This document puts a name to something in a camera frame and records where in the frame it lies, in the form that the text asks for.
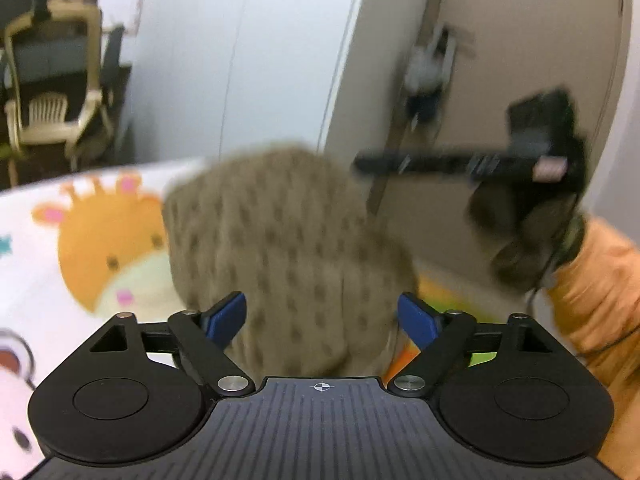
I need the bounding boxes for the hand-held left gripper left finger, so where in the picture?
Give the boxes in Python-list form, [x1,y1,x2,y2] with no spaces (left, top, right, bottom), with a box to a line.
[90,291,256,399]

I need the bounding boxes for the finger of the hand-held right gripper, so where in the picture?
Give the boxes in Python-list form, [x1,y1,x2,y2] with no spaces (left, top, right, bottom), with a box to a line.
[354,146,571,184]

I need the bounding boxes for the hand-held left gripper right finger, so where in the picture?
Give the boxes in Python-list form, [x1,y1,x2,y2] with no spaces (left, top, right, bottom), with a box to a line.
[389,292,553,399]

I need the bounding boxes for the brown dotted knit garment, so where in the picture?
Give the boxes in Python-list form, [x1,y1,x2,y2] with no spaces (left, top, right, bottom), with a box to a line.
[162,142,421,377]

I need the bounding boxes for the person's right forearm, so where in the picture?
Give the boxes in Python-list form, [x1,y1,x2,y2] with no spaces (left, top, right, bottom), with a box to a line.
[547,217,640,480]

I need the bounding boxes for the grey hanging plush toy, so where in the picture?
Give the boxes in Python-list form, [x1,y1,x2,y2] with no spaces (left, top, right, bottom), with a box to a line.
[400,22,458,128]

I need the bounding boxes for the cartoon animal printed mat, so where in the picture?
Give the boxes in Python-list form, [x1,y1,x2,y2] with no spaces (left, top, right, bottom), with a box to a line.
[0,157,501,480]

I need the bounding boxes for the beige mesh office chair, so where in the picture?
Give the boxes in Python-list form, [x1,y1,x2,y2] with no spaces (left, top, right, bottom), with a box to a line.
[0,0,133,173]

